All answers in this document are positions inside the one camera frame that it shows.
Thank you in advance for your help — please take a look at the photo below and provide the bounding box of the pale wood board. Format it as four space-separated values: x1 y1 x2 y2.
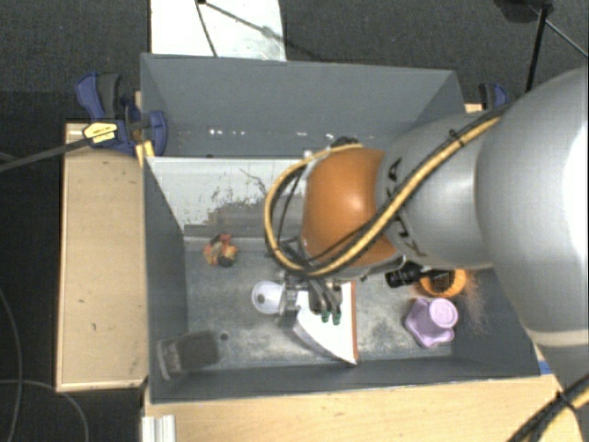
54 122 151 393

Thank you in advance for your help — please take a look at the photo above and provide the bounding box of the dark grey sponge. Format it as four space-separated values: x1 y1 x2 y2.
156 330 222 382

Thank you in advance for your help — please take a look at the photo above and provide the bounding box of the black cylinder on white bracket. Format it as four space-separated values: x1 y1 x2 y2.
385 261 451 290

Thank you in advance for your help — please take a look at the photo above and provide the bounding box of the grey metal bin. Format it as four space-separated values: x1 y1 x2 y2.
139 52 542 402

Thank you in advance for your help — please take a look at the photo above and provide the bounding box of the orange cup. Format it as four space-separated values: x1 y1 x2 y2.
417 268 468 300

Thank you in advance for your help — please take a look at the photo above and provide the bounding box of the orange and black toy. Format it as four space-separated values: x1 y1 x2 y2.
202 232 239 269

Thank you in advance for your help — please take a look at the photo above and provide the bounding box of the white round cup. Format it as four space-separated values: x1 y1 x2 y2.
250 280 287 317

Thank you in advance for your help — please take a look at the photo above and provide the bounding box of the white box with red-brown edge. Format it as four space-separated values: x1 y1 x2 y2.
291 279 361 367

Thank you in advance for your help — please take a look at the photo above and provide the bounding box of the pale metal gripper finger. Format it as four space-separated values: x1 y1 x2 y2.
277 287 303 329

